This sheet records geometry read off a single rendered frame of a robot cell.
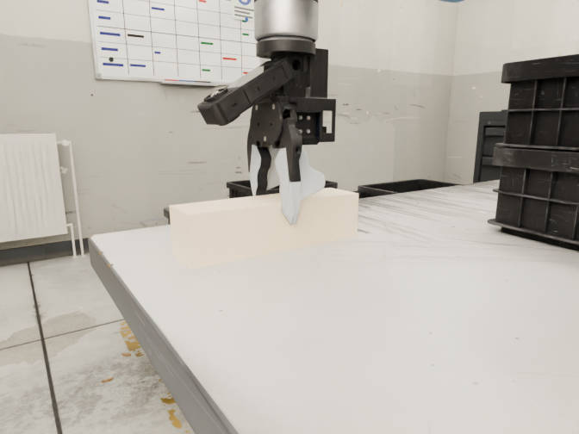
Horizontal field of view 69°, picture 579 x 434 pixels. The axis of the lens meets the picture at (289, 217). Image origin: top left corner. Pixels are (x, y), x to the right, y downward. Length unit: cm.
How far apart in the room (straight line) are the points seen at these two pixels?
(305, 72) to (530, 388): 40
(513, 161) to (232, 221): 38
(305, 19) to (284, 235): 25
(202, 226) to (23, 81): 258
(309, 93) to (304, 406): 38
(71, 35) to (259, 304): 277
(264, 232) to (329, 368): 25
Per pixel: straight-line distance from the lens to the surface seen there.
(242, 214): 48
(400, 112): 445
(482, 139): 241
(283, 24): 51
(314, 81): 54
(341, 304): 38
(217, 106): 46
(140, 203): 312
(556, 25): 460
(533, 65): 63
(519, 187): 65
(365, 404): 26
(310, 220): 53
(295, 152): 48
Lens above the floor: 86
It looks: 13 degrees down
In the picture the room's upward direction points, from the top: straight up
